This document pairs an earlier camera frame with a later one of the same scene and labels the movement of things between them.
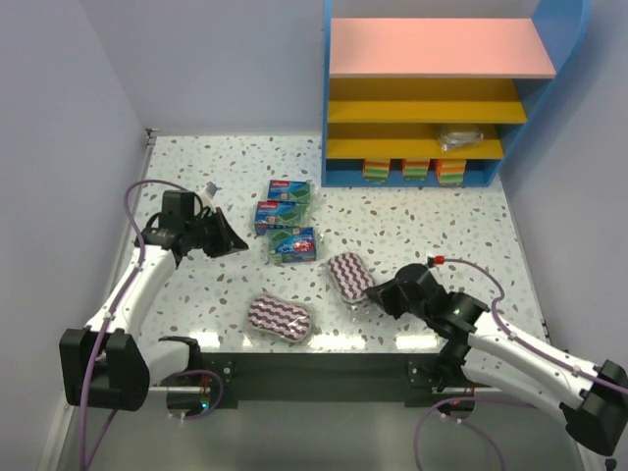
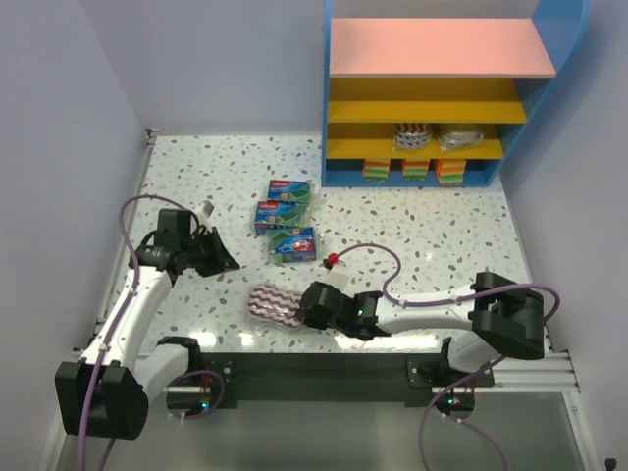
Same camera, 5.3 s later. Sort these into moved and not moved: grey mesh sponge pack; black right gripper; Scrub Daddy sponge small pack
Moved: black right gripper
Not moved: Scrub Daddy sponge small pack; grey mesh sponge pack
